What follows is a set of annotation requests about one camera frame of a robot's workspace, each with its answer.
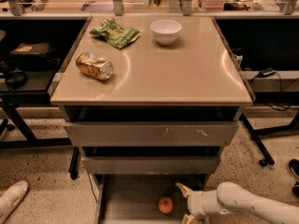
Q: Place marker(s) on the white shoe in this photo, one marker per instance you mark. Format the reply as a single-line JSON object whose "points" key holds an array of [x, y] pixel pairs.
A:
{"points": [[11, 199]]}

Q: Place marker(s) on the beige drawer cabinet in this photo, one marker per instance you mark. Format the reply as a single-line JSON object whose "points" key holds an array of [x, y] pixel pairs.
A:
{"points": [[194, 79]]}

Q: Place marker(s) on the black table frame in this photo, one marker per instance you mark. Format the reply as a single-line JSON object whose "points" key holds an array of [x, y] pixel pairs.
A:
{"points": [[9, 104], [258, 134]]}

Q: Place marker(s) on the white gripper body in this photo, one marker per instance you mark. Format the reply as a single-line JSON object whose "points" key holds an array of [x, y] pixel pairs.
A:
{"points": [[194, 203]]}

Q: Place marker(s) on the bottom open grey drawer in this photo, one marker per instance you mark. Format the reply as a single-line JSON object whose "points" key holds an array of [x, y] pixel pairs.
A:
{"points": [[133, 199]]}

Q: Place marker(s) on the middle grey drawer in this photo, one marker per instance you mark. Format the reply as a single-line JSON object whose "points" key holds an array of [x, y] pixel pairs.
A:
{"points": [[150, 166]]}

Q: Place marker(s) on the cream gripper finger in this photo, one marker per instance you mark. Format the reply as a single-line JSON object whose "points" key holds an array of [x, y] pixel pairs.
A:
{"points": [[189, 219], [185, 191]]}

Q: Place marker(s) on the black power adapter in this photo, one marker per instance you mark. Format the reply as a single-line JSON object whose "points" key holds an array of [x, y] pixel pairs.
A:
{"points": [[267, 72]]}

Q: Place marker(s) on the crushed gold soda can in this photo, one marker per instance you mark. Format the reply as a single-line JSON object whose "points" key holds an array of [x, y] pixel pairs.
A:
{"points": [[94, 66]]}

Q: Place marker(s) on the top grey drawer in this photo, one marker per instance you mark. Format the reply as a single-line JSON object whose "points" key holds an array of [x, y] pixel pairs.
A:
{"points": [[151, 134]]}

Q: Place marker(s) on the black left table frame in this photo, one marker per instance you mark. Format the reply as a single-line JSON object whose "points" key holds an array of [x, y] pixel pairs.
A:
{"points": [[9, 104]]}

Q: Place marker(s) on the white bowl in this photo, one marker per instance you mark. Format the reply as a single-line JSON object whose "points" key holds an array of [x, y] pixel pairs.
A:
{"points": [[165, 32]]}

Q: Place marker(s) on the green chip bag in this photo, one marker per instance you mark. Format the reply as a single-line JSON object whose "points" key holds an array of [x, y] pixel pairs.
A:
{"points": [[114, 34]]}

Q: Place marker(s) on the black headphones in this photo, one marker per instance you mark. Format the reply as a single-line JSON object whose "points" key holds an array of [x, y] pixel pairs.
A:
{"points": [[14, 78]]}

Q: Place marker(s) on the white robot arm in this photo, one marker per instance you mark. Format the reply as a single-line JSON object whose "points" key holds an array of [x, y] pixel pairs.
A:
{"points": [[231, 199]]}

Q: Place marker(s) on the orange fruit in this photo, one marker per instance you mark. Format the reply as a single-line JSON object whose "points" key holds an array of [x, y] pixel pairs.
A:
{"points": [[165, 205]]}

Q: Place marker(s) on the black right table frame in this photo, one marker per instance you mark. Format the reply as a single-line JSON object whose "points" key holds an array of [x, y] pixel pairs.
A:
{"points": [[258, 134]]}

